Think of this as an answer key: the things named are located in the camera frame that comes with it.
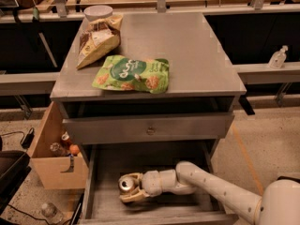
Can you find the grey bottle in box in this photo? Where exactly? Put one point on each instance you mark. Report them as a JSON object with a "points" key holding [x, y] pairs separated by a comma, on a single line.
{"points": [[58, 150]]}

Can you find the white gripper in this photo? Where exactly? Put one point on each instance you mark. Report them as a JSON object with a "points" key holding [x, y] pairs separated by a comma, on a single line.
{"points": [[152, 183]]}

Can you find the open middle drawer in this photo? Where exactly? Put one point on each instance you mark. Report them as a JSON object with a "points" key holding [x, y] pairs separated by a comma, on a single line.
{"points": [[109, 162]]}

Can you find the brown yellow chip bag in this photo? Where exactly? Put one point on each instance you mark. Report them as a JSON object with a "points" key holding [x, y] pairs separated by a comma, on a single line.
{"points": [[98, 39]]}

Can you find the grey drawer cabinet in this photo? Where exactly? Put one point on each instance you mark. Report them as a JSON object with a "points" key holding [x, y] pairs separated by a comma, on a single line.
{"points": [[202, 78]]}

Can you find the small orange ball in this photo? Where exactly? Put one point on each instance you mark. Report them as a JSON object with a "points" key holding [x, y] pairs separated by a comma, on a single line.
{"points": [[74, 149]]}

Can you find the cardboard box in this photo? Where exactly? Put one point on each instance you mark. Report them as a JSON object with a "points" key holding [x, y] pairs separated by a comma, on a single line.
{"points": [[55, 172]]}

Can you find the red white can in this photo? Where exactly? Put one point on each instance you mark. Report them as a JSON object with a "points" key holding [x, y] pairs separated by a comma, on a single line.
{"points": [[66, 140]]}

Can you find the round metal drawer knob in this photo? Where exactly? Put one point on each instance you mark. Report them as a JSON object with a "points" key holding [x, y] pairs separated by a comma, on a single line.
{"points": [[151, 131]]}

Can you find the orange soda can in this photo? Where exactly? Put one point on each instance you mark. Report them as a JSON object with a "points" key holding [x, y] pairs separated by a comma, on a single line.
{"points": [[127, 184]]}

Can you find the closed top drawer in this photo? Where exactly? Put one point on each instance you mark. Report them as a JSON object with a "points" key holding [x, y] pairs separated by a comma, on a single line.
{"points": [[132, 129]]}

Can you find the clear sanitizer pump bottle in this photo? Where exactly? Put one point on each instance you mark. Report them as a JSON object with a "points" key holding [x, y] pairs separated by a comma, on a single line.
{"points": [[278, 58]]}

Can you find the white bowl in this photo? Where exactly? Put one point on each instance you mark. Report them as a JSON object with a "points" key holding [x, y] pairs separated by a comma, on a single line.
{"points": [[97, 12]]}

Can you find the black office chair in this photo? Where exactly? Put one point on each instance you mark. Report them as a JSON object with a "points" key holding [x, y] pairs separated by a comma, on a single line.
{"points": [[14, 168]]}

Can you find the green snack bag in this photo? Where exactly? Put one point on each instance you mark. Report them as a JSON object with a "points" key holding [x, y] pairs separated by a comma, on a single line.
{"points": [[119, 73]]}

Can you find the black power adapter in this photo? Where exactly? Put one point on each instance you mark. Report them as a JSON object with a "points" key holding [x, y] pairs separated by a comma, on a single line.
{"points": [[28, 138]]}

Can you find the clear plastic water bottle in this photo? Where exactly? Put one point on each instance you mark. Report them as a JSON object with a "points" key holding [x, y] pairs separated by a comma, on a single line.
{"points": [[51, 213]]}

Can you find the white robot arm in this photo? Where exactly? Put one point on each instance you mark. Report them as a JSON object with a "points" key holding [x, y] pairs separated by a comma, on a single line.
{"points": [[279, 204]]}

